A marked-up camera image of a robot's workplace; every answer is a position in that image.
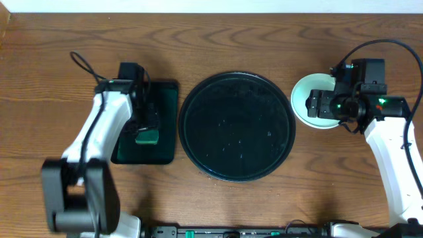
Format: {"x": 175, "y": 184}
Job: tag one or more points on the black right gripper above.
{"x": 322, "y": 100}

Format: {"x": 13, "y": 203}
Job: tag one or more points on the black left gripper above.
{"x": 144, "y": 122}

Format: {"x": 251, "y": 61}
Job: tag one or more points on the green scouring sponge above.
{"x": 148, "y": 137}

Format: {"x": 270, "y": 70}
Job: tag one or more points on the mint green plate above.
{"x": 300, "y": 94}

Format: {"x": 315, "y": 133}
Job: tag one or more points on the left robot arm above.
{"x": 80, "y": 196}

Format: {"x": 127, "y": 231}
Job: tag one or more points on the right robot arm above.
{"x": 384, "y": 122}

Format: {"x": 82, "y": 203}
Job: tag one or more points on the black rectangular water tray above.
{"x": 165, "y": 96}

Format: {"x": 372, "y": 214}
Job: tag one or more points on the round black tray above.
{"x": 237, "y": 126}

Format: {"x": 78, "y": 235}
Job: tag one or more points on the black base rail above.
{"x": 296, "y": 230}

